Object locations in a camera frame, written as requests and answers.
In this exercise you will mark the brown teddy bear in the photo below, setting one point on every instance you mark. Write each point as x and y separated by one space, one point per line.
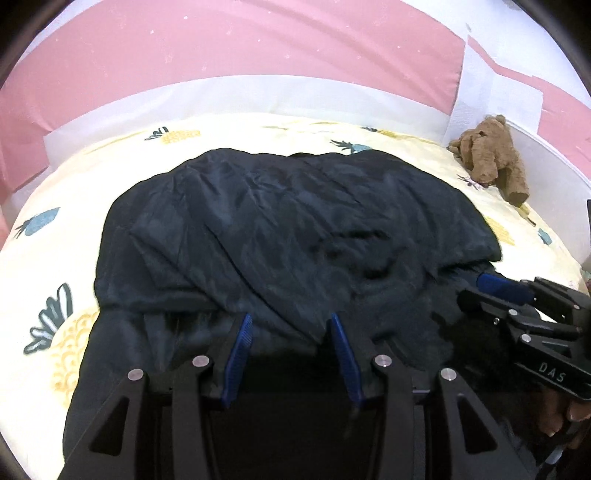
489 154

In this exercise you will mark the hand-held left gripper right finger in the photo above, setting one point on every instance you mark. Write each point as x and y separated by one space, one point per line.
344 360

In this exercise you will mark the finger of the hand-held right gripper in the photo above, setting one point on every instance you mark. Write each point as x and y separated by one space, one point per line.
503 286
480 302

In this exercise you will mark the white bed frame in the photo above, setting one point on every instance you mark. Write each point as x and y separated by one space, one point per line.
254 99

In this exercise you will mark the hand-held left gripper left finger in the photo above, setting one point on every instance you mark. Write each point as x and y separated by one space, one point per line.
238 355

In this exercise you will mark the yellow pineapple print bed sheet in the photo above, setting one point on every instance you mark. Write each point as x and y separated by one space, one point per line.
46 221

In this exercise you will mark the black puffer jacket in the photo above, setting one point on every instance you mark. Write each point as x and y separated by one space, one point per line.
277 240

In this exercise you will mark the white foam sheet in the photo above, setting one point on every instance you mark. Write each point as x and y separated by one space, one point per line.
494 87

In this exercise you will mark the person's right hand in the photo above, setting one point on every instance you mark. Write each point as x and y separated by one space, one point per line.
572 417

